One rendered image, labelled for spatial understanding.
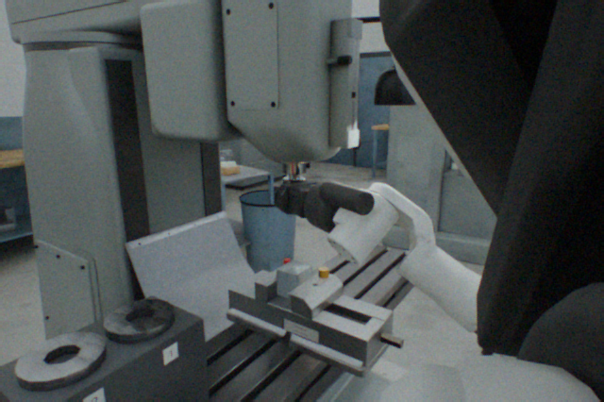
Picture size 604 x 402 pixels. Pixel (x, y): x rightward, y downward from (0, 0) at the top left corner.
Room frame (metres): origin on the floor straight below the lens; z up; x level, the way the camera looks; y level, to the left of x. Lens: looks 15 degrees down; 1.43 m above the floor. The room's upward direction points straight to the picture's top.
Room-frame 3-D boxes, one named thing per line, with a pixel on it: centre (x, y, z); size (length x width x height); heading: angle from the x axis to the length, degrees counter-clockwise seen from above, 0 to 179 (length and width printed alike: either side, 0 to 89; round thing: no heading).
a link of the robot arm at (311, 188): (0.70, -0.03, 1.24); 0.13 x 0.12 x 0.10; 121
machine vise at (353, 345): (0.76, 0.00, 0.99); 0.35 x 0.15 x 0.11; 55
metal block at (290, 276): (0.78, 0.02, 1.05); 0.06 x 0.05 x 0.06; 145
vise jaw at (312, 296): (0.74, -0.03, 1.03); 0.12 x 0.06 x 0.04; 145
